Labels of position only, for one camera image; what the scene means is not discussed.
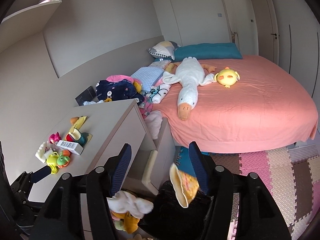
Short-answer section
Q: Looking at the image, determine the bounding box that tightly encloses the cream plastic hand toy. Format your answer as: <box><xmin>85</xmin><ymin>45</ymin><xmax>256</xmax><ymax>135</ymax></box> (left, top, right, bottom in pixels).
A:
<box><xmin>35</xmin><ymin>142</ymin><xmax>47</xmax><ymax>163</ymax></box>

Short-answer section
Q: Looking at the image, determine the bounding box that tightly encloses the pink fluffy cloth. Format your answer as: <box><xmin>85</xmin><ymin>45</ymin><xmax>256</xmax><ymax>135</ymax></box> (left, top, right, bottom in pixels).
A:
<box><xmin>145</xmin><ymin>110</ymin><xmax>163</xmax><ymax>140</ymax></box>

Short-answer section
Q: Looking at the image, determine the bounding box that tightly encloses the green yellow frog toy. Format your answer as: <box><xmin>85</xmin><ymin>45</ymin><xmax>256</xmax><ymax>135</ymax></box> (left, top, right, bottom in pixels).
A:
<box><xmin>46</xmin><ymin>150</ymin><xmax>71</xmax><ymax>174</ymax></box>

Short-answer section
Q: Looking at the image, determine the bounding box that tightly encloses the teal long pillow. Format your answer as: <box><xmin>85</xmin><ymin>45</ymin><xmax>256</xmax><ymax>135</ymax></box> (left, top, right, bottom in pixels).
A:
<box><xmin>174</xmin><ymin>43</ymin><xmax>242</xmax><ymax>62</ymax></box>

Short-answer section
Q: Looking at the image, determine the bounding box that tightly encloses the teal cream phone stand toy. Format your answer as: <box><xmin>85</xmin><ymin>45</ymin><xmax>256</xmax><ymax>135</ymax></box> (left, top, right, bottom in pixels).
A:
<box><xmin>68</xmin><ymin>129</ymin><xmax>87</xmax><ymax>146</ymax></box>

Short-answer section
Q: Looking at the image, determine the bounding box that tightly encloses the yellow pikachu plush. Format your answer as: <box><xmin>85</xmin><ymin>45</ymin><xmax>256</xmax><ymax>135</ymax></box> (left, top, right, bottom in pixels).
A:
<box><xmin>111</xmin><ymin>211</ymin><xmax>140</xmax><ymax>234</ymax></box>

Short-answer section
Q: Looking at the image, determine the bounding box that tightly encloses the white sock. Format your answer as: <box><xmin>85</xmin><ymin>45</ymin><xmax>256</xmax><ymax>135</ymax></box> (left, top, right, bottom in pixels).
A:
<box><xmin>107</xmin><ymin>191</ymin><xmax>153</xmax><ymax>219</ymax></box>

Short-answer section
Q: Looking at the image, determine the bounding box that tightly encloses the white baby cloth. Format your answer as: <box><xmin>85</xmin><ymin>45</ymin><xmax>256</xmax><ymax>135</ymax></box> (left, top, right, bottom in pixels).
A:
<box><xmin>83</xmin><ymin>100</ymin><xmax>104</xmax><ymax>106</ymax></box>

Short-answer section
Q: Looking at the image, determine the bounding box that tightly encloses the yellow snack sachet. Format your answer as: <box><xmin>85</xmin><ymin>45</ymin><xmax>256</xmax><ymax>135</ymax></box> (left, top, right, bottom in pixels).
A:
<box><xmin>69</xmin><ymin>116</ymin><xmax>87</xmax><ymax>133</ymax></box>

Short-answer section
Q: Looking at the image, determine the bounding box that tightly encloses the orange popcorn snack bag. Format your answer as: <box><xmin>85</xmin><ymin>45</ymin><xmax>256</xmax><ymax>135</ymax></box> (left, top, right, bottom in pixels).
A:
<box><xmin>169</xmin><ymin>164</ymin><xmax>199</xmax><ymax>209</ymax></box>

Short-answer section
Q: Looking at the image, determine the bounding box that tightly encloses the white cartoon cloth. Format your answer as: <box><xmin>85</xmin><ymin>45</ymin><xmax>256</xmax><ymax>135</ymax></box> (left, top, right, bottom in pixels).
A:
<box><xmin>148</xmin><ymin>83</ymin><xmax>171</xmax><ymax>104</ymax></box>

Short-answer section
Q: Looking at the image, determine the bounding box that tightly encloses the brown potato toy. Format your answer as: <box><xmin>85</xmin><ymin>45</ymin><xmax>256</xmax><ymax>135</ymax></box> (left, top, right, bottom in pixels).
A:
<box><xmin>70</xmin><ymin>116</ymin><xmax>79</xmax><ymax>125</ymax></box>

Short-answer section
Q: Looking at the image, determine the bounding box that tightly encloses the light blue blanket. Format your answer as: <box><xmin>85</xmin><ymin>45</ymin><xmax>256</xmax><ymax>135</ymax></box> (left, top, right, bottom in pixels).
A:
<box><xmin>131</xmin><ymin>67</ymin><xmax>164</xmax><ymax>91</ymax></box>

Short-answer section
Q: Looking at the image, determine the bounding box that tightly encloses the white door with handle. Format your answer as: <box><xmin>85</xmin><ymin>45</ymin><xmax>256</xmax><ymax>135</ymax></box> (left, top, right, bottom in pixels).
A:
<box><xmin>222</xmin><ymin>0</ymin><xmax>279</xmax><ymax>64</ymax></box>

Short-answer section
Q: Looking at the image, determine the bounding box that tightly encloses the patterned square pillow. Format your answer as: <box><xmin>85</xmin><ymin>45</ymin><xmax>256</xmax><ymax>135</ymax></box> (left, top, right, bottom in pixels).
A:
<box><xmin>148</xmin><ymin>41</ymin><xmax>180</xmax><ymax>60</ymax></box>

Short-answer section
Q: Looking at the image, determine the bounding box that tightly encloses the black trash bin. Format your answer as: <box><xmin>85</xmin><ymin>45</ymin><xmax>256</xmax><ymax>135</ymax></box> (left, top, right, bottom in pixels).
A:
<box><xmin>138</xmin><ymin>180</ymin><xmax>211</xmax><ymax>239</ymax></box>

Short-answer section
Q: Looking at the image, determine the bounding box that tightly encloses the yellow chick plush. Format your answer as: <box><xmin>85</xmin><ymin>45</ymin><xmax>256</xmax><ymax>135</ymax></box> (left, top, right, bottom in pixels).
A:
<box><xmin>214</xmin><ymin>67</ymin><xmax>240</xmax><ymax>88</ymax></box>

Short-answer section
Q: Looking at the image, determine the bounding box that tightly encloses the white goose plush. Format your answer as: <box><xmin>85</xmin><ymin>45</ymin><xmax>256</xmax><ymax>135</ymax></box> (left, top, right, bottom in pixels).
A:
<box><xmin>162</xmin><ymin>57</ymin><xmax>216</xmax><ymax>120</ymax></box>

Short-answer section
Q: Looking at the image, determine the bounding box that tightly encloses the pink dinosaur toy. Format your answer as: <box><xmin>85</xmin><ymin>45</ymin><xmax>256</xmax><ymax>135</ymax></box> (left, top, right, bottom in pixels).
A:
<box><xmin>48</xmin><ymin>132</ymin><xmax>61</xmax><ymax>144</ymax></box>

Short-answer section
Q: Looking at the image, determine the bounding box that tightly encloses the navy rabbit blanket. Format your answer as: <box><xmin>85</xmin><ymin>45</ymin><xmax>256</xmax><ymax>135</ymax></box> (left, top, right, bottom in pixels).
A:
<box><xmin>95</xmin><ymin>79</ymin><xmax>145</xmax><ymax>105</ymax></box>

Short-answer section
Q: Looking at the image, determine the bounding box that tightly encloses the pink bed sheet mattress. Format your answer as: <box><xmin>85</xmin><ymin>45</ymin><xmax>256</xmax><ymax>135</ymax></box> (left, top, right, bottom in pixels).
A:
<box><xmin>153</xmin><ymin>55</ymin><xmax>318</xmax><ymax>153</ymax></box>

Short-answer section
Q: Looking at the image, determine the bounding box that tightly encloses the black wall switch panel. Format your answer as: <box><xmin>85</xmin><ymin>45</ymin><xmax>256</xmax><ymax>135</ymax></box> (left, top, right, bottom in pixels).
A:
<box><xmin>75</xmin><ymin>86</ymin><xmax>96</xmax><ymax>106</ymax></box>

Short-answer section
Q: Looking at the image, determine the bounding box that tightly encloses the white printed carton box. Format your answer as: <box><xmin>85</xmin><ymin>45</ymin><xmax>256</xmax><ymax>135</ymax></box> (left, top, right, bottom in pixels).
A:
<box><xmin>56</xmin><ymin>140</ymin><xmax>84</xmax><ymax>155</ymax></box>

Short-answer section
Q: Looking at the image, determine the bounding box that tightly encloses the pink clothing under blanket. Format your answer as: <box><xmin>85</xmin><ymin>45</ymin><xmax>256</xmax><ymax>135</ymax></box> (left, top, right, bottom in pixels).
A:
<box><xmin>106</xmin><ymin>75</ymin><xmax>134</xmax><ymax>83</ymax></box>

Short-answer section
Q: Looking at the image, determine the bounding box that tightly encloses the red heart toy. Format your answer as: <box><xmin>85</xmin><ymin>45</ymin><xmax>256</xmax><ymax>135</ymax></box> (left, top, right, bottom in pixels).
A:
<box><xmin>66</xmin><ymin>134</ymin><xmax>74</xmax><ymax>142</ymax></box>

